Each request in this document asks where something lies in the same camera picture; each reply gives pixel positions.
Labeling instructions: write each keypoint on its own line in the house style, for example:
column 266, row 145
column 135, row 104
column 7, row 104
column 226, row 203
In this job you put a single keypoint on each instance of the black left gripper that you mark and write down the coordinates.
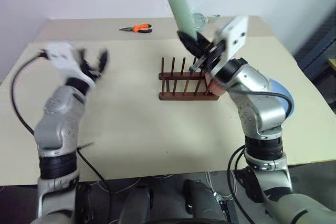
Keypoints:
column 91, row 71

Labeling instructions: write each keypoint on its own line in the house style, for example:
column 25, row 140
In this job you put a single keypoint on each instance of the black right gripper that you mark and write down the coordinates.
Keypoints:
column 212, row 56

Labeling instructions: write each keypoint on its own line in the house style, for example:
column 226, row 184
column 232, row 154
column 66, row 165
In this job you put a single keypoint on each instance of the green plate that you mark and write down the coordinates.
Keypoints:
column 179, row 6

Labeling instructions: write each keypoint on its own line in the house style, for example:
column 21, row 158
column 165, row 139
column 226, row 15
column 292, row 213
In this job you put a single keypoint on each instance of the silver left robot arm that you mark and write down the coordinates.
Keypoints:
column 56, row 119

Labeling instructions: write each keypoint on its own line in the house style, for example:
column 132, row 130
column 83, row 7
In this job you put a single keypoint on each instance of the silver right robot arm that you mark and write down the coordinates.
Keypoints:
column 258, row 108

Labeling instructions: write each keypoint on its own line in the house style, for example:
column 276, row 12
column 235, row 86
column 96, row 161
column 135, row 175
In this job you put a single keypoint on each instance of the wooden dish rack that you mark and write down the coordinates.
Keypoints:
column 187, row 95

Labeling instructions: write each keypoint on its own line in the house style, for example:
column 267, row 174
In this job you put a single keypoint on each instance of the clear glass object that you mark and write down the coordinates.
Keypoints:
column 203, row 20

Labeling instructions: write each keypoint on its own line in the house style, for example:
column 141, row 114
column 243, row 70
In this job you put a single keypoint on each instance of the blue plate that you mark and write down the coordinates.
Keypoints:
column 284, row 95

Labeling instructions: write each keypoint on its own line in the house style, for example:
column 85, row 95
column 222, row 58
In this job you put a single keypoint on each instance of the yellow box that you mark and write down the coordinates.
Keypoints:
column 333, row 64

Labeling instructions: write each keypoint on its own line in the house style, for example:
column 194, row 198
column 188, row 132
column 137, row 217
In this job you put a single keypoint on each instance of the grey rounded robot leg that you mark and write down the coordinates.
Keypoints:
column 137, row 204

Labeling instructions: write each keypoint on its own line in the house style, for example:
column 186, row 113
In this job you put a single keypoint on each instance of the dark rounded robot leg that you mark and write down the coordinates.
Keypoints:
column 202, row 200

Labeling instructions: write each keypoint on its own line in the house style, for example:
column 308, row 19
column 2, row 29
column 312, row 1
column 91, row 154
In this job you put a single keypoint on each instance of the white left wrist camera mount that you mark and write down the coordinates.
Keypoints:
column 61, row 56

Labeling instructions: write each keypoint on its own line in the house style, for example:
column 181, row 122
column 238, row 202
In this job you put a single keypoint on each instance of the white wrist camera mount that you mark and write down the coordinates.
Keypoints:
column 235, row 37
column 61, row 56

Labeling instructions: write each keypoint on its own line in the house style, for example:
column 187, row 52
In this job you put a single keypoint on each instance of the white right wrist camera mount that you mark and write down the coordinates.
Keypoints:
column 235, row 37

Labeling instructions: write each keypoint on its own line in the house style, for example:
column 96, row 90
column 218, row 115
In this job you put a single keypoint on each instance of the dark metal shelf frame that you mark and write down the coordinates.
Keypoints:
column 317, row 48

